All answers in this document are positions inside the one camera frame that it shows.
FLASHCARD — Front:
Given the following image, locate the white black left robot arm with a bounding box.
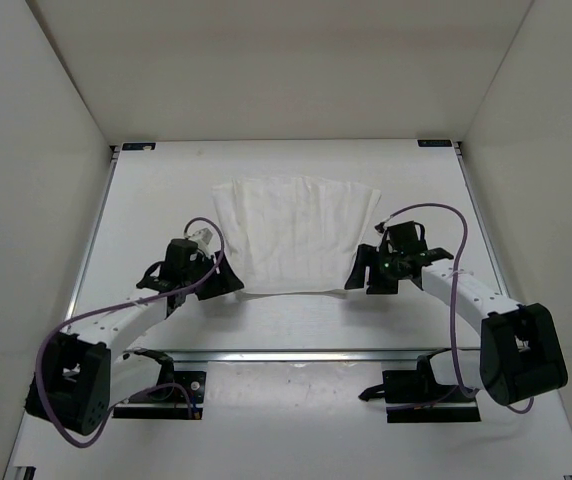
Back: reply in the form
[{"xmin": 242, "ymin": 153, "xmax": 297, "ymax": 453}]
[{"xmin": 25, "ymin": 228, "xmax": 244, "ymax": 436}]

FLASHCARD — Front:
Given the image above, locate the blue label sticker left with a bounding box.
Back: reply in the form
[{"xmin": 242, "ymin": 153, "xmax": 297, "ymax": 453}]
[{"xmin": 121, "ymin": 142, "xmax": 156, "ymax": 151}]

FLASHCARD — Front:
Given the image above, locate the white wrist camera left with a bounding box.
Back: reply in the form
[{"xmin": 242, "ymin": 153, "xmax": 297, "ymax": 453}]
[{"xmin": 184, "ymin": 227, "xmax": 214, "ymax": 257}]

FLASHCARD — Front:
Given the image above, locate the blue label sticker right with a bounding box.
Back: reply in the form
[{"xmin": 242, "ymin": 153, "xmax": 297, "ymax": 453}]
[{"xmin": 417, "ymin": 139, "xmax": 452, "ymax": 148}]

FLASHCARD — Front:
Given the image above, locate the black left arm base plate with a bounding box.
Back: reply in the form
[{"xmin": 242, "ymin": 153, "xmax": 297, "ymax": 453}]
[{"xmin": 111, "ymin": 349, "xmax": 207, "ymax": 421}]

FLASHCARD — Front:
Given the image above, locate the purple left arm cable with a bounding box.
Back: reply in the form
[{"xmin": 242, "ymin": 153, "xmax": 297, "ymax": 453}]
[{"xmin": 34, "ymin": 217, "xmax": 227, "ymax": 448}]

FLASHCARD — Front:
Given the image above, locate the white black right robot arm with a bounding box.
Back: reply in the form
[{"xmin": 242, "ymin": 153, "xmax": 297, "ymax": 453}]
[{"xmin": 345, "ymin": 221, "xmax": 568, "ymax": 407}]

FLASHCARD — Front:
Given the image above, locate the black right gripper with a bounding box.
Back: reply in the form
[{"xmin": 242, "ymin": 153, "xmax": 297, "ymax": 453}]
[{"xmin": 345, "ymin": 244, "xmax": 404, "ymax": 295}]

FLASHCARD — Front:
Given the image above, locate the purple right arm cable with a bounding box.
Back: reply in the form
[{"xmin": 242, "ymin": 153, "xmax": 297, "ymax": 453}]
[{"xmin": 375, "ymin": 202, "xmax": 537, "ymax": 414}]

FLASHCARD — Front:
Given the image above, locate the white pleated skirt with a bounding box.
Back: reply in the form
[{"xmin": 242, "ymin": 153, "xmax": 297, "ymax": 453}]
[{"xmin": 212, "ymin": 176, "xmax": 381, "ymax": 295}]

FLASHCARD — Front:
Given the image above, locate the blue label sticker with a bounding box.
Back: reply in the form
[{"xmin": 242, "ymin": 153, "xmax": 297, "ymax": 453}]
[
  {"xmin": 417, "ymin": 139, "xmax": 452, "ymax": 148},
  {"xmin": 121, "ymin": 142, "xmax": 156, "ymax": 151}
]

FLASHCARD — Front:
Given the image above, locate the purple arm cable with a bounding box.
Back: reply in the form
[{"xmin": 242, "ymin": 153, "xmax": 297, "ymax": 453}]
[
  {"xmin": 34, "ymin": 217, "xmax": 227, "ymax": 448},
  {"xmin": 375, "ymin": 202, "xmax": 537, "ymax": 414}
]

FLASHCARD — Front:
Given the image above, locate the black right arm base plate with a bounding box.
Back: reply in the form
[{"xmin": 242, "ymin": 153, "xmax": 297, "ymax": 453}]
[{"xmin": 358, "ymin": 349, "xmax": 481, "ymax": 424}]

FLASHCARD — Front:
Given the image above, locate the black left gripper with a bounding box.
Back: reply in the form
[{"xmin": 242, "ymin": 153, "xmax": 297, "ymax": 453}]
[{"xmin": 184, "ymin": 248, "xmax": 244, "ymax": 299}]

